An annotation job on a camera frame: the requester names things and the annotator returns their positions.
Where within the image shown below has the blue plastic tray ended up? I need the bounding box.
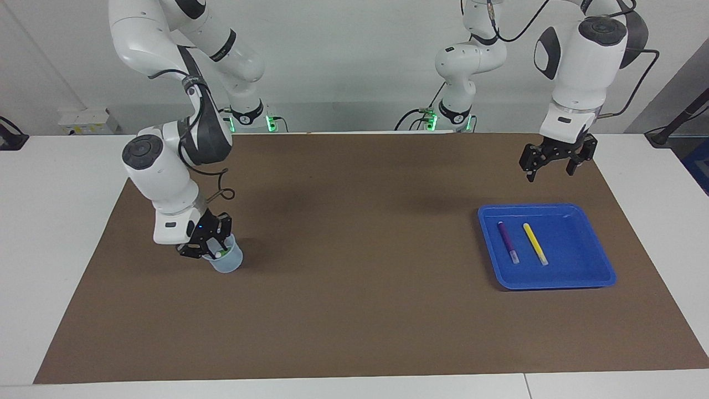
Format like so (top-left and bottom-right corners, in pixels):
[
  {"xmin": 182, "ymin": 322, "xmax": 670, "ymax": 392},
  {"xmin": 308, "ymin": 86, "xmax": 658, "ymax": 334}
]
[{"xmin": 478, "ymin": 203, "xmax": 617, "ymax": 291}]

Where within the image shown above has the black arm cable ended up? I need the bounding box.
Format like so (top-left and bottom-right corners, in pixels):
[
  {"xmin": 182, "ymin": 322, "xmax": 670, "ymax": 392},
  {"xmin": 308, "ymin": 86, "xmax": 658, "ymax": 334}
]
[
  {"xmin": 148, "ymin": 47, "xmax": 236, "ymax": 201},
  {"xmin": 485, "ymin": 0, "xmax": 661, "ymax": 120}
]

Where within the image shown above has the brown table mat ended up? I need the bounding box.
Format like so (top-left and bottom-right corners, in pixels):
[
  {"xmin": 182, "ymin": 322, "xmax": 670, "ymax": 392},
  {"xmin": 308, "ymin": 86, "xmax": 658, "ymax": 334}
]
[{"xmin": 33, "ymin": 132, "xmax": 709, "ymax": 385}]

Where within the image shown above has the blue crate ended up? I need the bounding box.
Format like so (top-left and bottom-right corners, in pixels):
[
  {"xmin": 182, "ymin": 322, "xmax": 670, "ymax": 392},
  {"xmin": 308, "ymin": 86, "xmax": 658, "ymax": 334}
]
[{"xmin": 681, "ymin": 139, "xmax": 709, "ymax": 196}]

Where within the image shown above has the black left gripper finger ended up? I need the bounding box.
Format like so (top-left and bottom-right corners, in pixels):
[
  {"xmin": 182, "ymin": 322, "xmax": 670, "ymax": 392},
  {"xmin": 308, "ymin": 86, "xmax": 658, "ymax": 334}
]
[
  {"xmin": 519, "ymin": 144, "xmax": 546, "ymax": 182},
  {"xmin": 566, "ymin": 136, "xmax": 598, "ymax": 176}
]

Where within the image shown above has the white socket box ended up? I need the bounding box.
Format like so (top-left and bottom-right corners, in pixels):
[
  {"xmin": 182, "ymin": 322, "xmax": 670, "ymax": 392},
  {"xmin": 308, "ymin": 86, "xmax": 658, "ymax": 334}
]
[{"xmin": 58, "ymin": 108, "xmax": 120, "ymax": 135}]

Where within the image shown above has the purple pen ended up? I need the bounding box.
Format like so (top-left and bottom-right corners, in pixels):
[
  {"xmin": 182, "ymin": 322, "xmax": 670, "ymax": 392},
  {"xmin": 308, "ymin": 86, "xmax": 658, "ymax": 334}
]
[{"xmin": 497, "ymin": 222, "xmax": 521, "ymax": 264}]

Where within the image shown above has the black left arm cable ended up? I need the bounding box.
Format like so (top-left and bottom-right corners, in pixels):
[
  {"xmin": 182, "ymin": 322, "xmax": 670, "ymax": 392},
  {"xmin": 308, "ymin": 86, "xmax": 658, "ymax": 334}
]
[{"xmin": 485, "ymin": 0, "xmax": 661, "ymax": 120}]

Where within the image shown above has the black base cable bundle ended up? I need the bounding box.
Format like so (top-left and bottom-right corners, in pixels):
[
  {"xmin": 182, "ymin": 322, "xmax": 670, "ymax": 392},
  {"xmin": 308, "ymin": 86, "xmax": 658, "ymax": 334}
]
[{"xmin": 394, "ymin": 80, "xmax": 446, "ymax": 132}]

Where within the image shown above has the translucent plastic cup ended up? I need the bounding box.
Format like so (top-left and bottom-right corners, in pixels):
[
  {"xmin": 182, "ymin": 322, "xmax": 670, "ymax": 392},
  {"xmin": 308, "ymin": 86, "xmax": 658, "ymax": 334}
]
[{"xmin": 204, "ymin": 233, "xmax": 243, "ymax": 273}]

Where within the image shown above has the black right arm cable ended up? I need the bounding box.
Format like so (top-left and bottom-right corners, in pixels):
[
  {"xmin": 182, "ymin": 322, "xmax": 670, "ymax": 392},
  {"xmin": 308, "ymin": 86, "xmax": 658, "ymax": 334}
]
[{"xmin": 148, "ymin": 47, "xmax": 236, "ymax": 201}]

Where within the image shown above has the black table clamp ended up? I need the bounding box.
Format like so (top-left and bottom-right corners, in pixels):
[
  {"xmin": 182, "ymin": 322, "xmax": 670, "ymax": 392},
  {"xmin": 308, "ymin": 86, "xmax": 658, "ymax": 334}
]
[{"xmin": 0, "ymin": 116, "xmax": 29, "ymax": 151}]

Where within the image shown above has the yellow pen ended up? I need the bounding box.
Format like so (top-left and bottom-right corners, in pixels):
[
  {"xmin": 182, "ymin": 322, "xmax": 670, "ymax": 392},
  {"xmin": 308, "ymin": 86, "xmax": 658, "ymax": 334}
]
[{"xmin": 523, "ymin": 223, "xmax": 549, "ymax": 266}]

